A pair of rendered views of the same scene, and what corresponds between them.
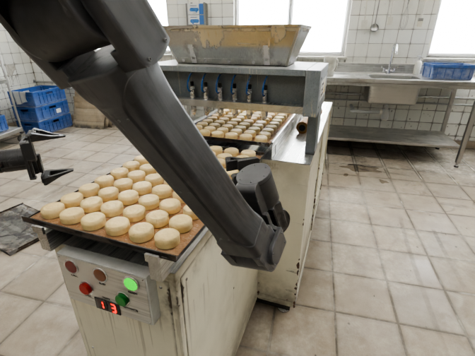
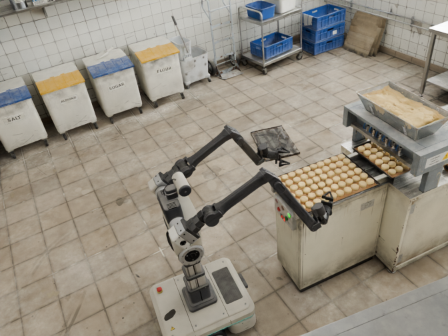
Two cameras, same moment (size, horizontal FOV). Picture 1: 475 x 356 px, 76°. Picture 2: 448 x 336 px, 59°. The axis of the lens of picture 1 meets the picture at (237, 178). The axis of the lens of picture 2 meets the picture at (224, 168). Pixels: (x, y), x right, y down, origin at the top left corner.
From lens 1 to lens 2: 1.93 m
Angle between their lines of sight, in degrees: 46
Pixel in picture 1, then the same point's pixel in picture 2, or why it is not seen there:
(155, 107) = (284, 195)
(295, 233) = (398, 230)
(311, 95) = (415, 165)
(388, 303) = not seen: outside the picture
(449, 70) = not seen: outside the picture
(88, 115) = (359, 41)
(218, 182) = (297, 207)
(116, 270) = (286, 209)
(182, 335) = (301, 239)
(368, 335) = not seen: hidden behind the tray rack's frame
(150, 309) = (292, 225)
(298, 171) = (404, 199)
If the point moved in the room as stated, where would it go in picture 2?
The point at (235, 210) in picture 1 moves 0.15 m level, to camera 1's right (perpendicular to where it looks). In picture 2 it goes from (301, 214) to (324, 227)
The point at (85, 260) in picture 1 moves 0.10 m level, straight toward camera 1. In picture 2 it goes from (280, 201) to (278, 211)
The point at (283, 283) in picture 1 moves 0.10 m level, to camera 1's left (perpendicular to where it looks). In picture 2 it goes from (389, 255) to (377, 247)
